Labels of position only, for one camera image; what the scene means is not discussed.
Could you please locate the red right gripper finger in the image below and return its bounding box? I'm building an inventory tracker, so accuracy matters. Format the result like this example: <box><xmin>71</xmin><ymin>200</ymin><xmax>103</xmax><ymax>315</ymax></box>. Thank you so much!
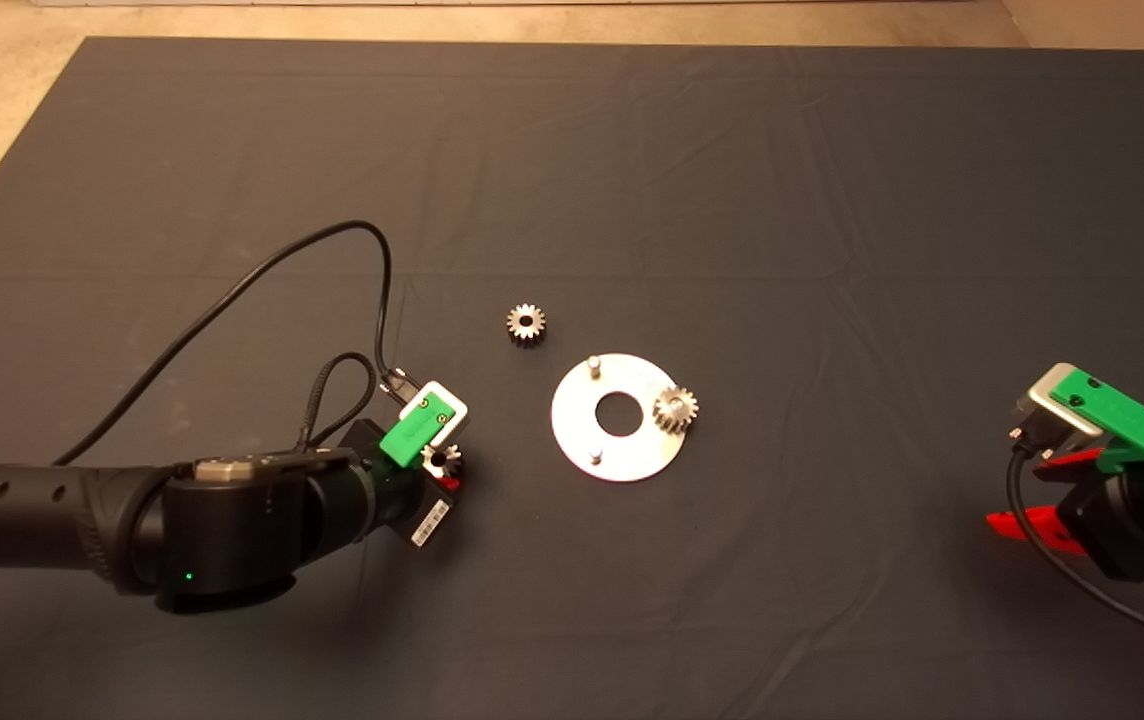
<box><xmin>987</xmin><ymin>505</ymin><xmax>1083</xmax><ymax>554</ymax></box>
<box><xmin>1032</xmin><ymin>447</ymin><xmax>1103</xmax><ymax>471</ymax></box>

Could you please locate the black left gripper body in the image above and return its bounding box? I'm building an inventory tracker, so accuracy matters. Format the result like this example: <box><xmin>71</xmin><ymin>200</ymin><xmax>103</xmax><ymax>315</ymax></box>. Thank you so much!
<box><xmin>344</xmin><ymin>420</ymin><xmax>455</xmax><ymax>549</ymax></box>

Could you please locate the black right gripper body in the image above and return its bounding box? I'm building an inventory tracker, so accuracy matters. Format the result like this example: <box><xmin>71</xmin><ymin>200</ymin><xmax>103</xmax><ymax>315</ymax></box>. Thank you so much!
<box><xmin>1057</xmin><ymin>470</ymin><xmax>1144</xmax><ymax>583</ymax></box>

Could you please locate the round metal carrier plate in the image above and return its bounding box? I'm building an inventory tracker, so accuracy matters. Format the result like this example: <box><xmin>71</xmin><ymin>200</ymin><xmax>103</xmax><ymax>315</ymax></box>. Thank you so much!
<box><xmin>551</xmin><ymin>353</ymin><xmax>690</xmax><ymax>484</ymax></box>

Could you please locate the dark grey table cloth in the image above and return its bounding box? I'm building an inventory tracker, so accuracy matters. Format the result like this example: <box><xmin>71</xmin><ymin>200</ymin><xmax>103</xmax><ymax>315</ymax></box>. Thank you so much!
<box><xmin>0</xmin><ymin>36</ymin><xmax>1144</xmax><ymax>720</ymax></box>

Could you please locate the smooth black right camera cable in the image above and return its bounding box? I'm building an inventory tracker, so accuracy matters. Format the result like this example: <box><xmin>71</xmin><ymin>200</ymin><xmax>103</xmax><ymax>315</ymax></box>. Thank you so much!
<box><xmin>1007</xmin><ymin>425</ymin><xmax>1144</xmax><ymax>659</ymax></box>

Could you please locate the smooth black camera cable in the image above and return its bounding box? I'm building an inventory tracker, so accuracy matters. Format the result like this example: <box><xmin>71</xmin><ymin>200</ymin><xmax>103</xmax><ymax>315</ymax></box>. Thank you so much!
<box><xmin>52</xmin><ymin>221</ymin><xmax>413</xmax><ymax>466</ymax></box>
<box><xmin>1007</xmin><ymin>425</ymin><xmax>1144</xmax><ymax>659</ymax></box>

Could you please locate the green left camera mount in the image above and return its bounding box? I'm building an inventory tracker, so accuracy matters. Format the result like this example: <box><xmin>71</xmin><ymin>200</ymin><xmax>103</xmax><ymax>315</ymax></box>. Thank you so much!
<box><xmin>379</xmin><ymin>393</ymin><xmax>453</xmax><ymax>468</ymax></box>

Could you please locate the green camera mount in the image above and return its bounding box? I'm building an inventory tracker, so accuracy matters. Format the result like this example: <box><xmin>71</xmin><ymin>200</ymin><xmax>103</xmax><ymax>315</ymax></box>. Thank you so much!
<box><xmin>379</xmin><ymin>393</ymin><xmax>453</xmax><ymax>468</ymax></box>
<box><xmin>1050</xmin><ymin>368</ymin><xmax>1144</xmax><ymax>473</ymax></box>

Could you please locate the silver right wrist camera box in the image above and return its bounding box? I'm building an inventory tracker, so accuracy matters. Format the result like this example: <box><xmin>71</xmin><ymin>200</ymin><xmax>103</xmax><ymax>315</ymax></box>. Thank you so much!
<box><xmin>1017</xmin><ymin>363</ymin><xmax>1103</xmax><ymax>438</ymax></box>

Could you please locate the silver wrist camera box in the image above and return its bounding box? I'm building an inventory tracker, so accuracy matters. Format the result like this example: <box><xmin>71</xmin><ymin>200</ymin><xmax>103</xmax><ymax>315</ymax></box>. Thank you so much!
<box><xmin>1017</xmin><ymin>363</ymin><xmax>1103</xmax><ymax>438</ymax></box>
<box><xmin>400</xmin><ymin>380</ymin><xmax>469</xmax><ymax>446</ymax></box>

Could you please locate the green right camera mount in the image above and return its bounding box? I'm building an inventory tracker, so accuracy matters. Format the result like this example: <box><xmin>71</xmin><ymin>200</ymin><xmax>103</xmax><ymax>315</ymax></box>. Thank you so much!
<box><xmin>1050</xmin><ymin>368</ymin><xmax>1144</xmax><ymax>473</ymax></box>

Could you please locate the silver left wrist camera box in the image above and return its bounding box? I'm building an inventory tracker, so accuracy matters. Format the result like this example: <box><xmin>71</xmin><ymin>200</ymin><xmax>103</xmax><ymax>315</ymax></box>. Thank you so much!
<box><xmin>400</xmin><ymin>380</ymin><xmax>469</xmax><ymax>446</ymax></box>

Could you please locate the braided black left wrist cable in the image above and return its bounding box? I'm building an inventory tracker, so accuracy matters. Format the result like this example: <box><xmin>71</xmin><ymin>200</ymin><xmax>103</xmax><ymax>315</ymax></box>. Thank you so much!
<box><xmin>297</xmin><ymin>352</ymin><xmax>378</xmax><ymax>456</ymax></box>

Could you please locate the smooth black left camera cable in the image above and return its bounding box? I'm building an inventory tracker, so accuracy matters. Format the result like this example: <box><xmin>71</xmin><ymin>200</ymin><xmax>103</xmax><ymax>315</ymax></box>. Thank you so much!
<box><xmin>52</xmin><ymin>221</ymin><xmax>413</xmax><ymax>466</ymax></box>

